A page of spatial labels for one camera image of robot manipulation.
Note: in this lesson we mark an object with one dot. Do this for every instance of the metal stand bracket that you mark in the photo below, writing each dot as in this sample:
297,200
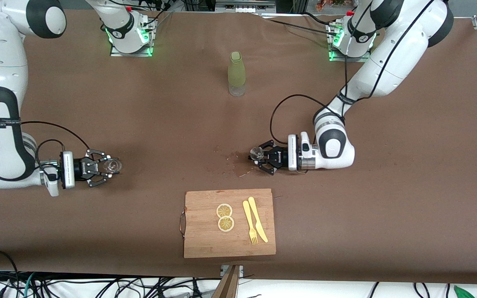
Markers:
223,270

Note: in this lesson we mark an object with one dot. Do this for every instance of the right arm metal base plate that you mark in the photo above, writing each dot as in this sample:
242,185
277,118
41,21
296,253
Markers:
139,54

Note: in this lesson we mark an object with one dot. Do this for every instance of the yellow plastic fork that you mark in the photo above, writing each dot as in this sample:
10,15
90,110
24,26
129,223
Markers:
248,217

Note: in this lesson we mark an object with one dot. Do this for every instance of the wooden cutting board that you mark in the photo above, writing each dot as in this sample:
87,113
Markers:
205,240

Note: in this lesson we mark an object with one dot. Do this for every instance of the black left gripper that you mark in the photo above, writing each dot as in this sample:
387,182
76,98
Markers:
279,157

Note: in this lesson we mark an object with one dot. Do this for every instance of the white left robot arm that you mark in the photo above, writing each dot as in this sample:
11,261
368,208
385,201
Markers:
387,70

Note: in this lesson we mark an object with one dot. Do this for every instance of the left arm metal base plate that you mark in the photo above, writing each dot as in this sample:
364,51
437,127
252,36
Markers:
364,59

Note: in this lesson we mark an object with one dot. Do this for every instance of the yellow plastic knife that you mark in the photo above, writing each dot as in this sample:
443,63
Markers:
257,217

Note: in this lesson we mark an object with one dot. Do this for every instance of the wooden camera stand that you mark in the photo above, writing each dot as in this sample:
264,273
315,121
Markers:
228,285

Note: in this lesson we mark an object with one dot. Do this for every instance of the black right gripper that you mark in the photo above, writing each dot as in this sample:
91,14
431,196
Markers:
80,167

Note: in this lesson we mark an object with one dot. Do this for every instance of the green sleeved glass bottle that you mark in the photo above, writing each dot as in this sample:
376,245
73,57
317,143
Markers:
237,70

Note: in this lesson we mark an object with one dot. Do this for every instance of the lemon slice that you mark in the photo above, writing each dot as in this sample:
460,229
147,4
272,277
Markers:
224,210
226,224

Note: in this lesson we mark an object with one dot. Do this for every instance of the green plastic object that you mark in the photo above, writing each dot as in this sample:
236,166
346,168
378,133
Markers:
464,293

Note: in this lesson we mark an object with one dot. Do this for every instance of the small clear glass cup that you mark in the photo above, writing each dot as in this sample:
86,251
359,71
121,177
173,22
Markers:
113,167

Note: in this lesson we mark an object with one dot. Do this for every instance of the steel double jigger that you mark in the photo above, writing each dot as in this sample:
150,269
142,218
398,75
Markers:
256,153

